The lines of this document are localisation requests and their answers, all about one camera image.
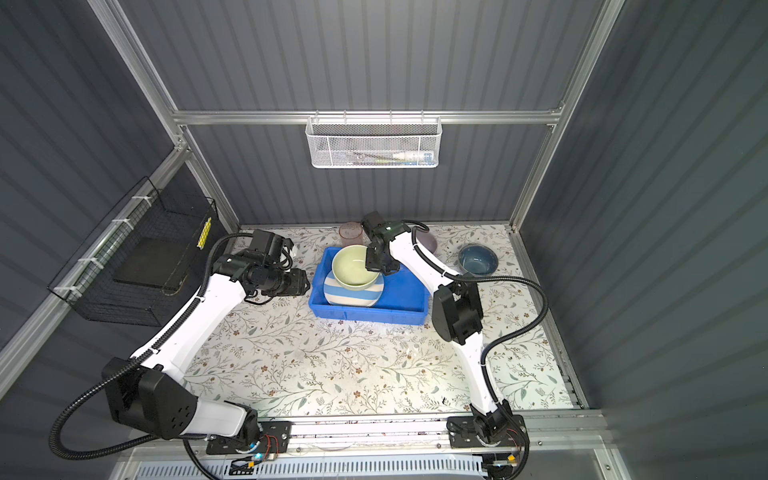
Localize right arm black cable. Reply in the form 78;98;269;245
401;219;550;480

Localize pink bowl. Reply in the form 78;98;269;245
416;230;438;254

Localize pens in white basket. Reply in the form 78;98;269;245
348;151;436;167

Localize floral table mat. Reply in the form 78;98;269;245
184;224;576;417

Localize light green bowl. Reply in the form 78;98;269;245
332;245;380;290

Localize dark blue bowl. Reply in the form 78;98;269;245
458;244;499;276

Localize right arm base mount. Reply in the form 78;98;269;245
446;414;526;449

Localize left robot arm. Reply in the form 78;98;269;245
102;230;310;445

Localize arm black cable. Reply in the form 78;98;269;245
47;232;265;480
401;219;550;480

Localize blue plastic bin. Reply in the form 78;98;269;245
308;247;431;325

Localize white wire mesh basket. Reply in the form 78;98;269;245
305;117;443;169

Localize black wire wall basket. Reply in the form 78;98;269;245
48;178;225;327

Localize white vented strip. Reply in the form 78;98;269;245
134;454;487;480

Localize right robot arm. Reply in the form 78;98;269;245
361;211;495;416

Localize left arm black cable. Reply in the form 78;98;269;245
47;232;265;480

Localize yellow tag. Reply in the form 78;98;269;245
196;217;212;250

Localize black pad in basket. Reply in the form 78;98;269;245
113;238;192;291

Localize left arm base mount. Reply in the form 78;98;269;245
205;420;293;455

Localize pink translucent cup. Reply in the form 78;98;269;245
338;222;365;247

